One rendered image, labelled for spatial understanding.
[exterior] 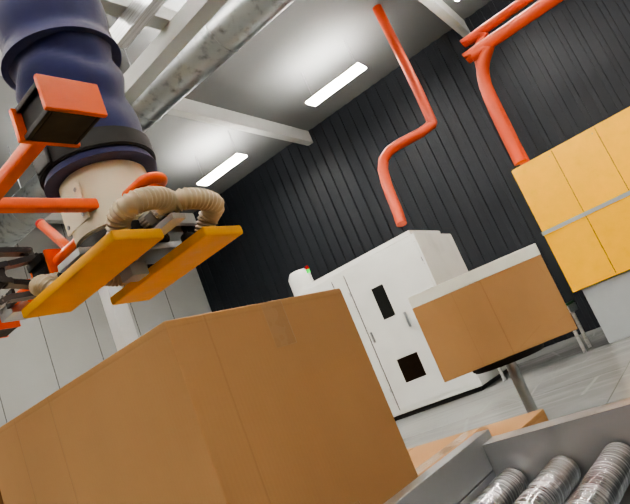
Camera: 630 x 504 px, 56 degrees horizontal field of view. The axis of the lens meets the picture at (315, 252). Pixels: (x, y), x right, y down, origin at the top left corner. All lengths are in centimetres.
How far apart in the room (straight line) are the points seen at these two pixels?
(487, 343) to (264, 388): 191
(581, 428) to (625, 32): 1089
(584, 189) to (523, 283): 541
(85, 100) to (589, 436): 89
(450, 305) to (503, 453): 163
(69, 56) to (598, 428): 114
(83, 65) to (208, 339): 65
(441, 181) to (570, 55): 313
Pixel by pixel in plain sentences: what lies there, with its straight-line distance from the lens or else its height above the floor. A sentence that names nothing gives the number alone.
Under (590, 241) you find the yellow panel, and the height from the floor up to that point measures 122.
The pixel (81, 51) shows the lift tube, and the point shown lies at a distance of 130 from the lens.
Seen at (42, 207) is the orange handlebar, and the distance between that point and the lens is 110.
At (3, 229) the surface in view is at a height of 489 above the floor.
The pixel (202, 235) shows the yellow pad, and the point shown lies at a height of 112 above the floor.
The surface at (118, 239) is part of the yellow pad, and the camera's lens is 98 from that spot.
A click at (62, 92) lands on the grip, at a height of 125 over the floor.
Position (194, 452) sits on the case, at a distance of 80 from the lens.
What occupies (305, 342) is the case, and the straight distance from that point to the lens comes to 96.
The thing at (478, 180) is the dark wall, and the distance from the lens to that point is 1181.
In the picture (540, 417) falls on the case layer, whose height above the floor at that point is 53.
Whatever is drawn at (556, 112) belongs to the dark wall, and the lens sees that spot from 1162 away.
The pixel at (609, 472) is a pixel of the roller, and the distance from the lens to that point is 94.
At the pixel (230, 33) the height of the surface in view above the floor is 482.
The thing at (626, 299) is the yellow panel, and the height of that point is 42.
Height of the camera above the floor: 78
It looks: 13 degrees up
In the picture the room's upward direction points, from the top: 22 degrees counter-clockwise
